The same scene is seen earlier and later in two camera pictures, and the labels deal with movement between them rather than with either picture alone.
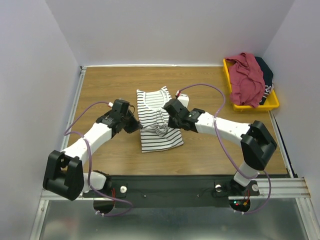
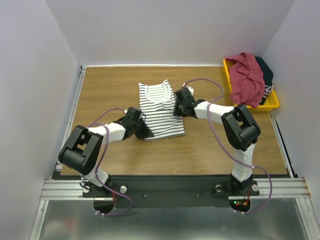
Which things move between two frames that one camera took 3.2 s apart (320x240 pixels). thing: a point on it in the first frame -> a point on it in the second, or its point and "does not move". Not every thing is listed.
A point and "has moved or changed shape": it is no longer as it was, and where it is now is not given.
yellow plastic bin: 271,102 does not move
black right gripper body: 173,120 -> 178,107
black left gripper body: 130,123 -> 140,130
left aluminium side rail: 73,107 does not move
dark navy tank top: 268,77 does not move
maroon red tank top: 247,80 does not move
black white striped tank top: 155,133 has moved or changed shape
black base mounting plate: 174,191 does not move
